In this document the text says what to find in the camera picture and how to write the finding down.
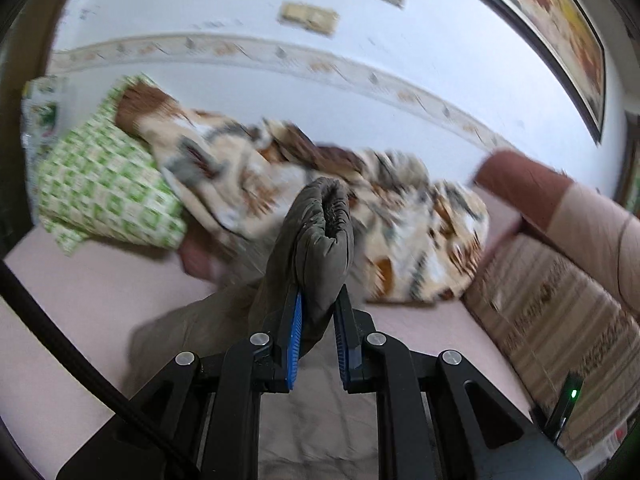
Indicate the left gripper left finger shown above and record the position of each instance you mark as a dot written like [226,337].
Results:
[277,346]

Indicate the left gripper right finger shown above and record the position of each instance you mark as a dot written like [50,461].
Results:
[351,328]

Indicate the grey-brown padded jacket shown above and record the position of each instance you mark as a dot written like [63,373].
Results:
[315,249]

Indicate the leaf-pattern fleece blanket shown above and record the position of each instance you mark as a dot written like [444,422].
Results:
[422,239]

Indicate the striped beige back cushion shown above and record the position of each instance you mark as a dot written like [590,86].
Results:
[549,318]

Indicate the black device with green light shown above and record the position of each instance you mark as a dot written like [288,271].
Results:
[564,407]

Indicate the green white patterned pillow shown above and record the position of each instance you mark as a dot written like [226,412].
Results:
[98,182]

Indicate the pink red bolster cushion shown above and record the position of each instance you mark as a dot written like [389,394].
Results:
[597,234]

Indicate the large framed picture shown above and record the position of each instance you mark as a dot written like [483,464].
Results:
[563,35]

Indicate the beige wall switch plate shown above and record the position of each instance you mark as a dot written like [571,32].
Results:
[312,18]

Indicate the floral cloth by wall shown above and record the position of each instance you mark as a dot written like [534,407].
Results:
[41,107]

